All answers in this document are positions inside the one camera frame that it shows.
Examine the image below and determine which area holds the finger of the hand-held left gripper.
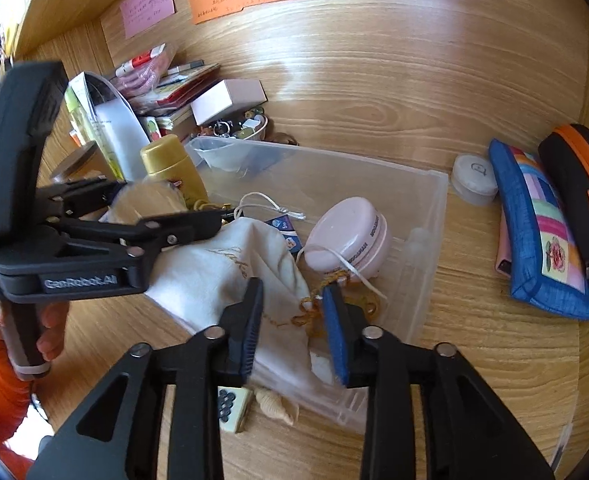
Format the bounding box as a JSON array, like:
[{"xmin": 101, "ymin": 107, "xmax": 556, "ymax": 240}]
[
  {"xmin": 35, "ymin": 179, "xmax": 126, "ymax": 219},
  {"xmin": 56, "ymin": 208, "xmax": 232, "ymax": 262}
]

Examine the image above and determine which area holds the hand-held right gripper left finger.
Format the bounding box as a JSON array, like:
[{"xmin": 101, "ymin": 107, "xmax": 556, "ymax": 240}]
[{"xmin": 27, "ymin": 276, "xmax": 266, "ymax": 480}]

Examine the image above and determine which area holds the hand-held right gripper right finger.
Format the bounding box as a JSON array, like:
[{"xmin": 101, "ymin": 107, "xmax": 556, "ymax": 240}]
[{"xmin": 322, "ymin": 285, "xmax": 555, "ymax": 480}]

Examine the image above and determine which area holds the gold braided cord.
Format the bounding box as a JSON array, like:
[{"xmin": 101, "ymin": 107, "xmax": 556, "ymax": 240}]
[{"xmin": 292, "ymin": 270, "xmax": 380, "ymax": 341}]

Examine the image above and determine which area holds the white cloth pouch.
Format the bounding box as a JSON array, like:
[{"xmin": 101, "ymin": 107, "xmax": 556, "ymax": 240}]
[{"xmin": 99, "ymin": 215, "xmax": 325, "ymax": 396}]

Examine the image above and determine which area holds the gold bottle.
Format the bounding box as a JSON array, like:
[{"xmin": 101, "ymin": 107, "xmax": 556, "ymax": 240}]
[{"xmin": 140, "ymin": 135, "xmax": 209, "ymax": 208}]

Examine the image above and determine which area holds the blue card packet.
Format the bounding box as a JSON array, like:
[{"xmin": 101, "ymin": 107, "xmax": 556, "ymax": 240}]
[{"xmin": 266, "ymin": 214, "xmax": 303, "ymax": 256}]

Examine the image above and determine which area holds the pink round case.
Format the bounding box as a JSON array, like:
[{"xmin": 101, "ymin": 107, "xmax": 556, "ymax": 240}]
[{"xmin": 297, "ymin": 197, "xmax": 391, "ymax": 281}]

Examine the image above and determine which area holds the clear plastic box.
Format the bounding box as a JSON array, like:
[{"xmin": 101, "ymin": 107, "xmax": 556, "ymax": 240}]
[{"xmin": 184, "ymin": 136, "xmax": 449, "ymax": 435}]

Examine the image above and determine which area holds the person's left hand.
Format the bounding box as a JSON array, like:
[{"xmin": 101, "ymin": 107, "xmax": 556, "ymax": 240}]
[{"xmin": 0, "ymin": 292, "xmax": 71, "ymax": 362}]

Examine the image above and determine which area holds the beige seashell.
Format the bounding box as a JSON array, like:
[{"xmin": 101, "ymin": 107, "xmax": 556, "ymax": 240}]
[{"xmin": 254, "ymin": 387, "xmax": 300, "ymax": 423}]

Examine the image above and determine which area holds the mahjong tile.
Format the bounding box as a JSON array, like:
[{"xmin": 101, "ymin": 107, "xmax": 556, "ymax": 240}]
[{"xmin": 217, "ymin": 386, "xmax": 254, "ymax": 433}]

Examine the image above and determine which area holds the pile of boxes and packets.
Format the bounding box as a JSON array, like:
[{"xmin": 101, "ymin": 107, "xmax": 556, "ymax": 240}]
[{"xmin": 67, "ymin": 72, "xmax": 125, "ymax": 181}]

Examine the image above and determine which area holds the glass bowl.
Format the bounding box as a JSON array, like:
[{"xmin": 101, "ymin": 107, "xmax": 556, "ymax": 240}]
[{"xmin": 209, "ymin": 112, "xmax": 269, "ymax": 143}]

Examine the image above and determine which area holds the white cardboard box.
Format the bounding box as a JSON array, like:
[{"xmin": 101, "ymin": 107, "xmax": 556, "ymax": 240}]
[{"xmin": 190, "ymin": 79, "xmax": 268, "ymax": 127}]

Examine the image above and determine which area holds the red white packet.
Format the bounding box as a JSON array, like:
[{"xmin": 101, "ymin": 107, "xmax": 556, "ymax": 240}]
[{"xmin": 116, "ymin": 42, "xmax": 178, "ymax": 79}]

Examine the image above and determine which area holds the wooden shelf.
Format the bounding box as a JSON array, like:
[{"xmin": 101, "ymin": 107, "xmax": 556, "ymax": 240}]
[{"xmin": 4, "ymin": 0, "xmax": 175, "ymax": 56}]

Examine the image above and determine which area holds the pink sticky note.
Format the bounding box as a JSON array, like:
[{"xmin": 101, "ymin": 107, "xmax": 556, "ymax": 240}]
[{"xmin": 119, "ymin": 0, "xmax": 176, "ymax": 38}]

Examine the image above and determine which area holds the white round container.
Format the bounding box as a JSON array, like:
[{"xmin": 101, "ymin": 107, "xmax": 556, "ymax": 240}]
[{"xmin": 449, "ymin": 154, "xmax": 499, "ymax": 206}]

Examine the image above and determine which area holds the blue patchwork pouch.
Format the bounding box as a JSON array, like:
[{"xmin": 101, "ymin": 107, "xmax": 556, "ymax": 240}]
[{"xmin": 489, "ymin": 138, "xmax": 589, "ymax": 321}]

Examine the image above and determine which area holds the black pen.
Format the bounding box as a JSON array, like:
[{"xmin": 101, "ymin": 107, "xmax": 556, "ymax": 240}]
[{"xmin": 552, "ymin": 422, "xmax": 574, "ymax": 466}]

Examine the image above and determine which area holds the black orange zip case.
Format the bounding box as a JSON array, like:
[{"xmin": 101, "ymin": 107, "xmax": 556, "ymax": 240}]
[{"xmin": 538, "ymin": 123, "xmax": 589, "ymax": 286}]

